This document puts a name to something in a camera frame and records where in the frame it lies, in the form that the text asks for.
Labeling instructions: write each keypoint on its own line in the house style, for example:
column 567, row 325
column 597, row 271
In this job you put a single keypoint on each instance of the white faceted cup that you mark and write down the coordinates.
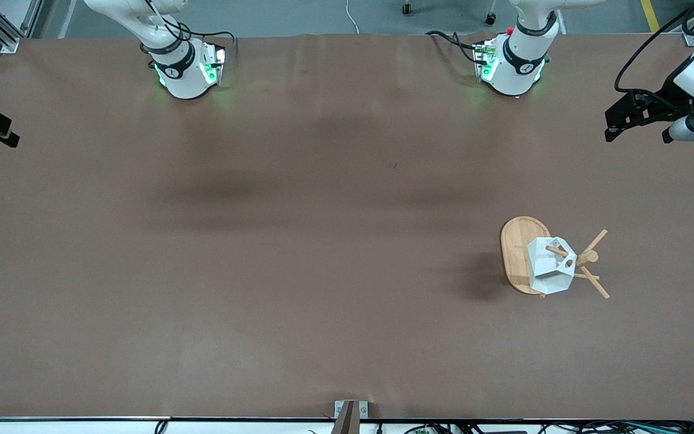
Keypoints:
column 549, row 268

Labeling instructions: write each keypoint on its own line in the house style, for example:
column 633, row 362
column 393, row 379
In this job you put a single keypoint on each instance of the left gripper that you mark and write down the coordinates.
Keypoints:
column 674, row 95

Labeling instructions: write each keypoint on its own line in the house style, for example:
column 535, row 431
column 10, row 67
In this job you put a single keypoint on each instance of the wooden cup rack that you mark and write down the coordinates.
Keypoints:
column 515, row 253

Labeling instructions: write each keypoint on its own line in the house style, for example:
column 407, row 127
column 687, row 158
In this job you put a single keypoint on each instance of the grey metal bracket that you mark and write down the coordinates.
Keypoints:
column 350, row 416

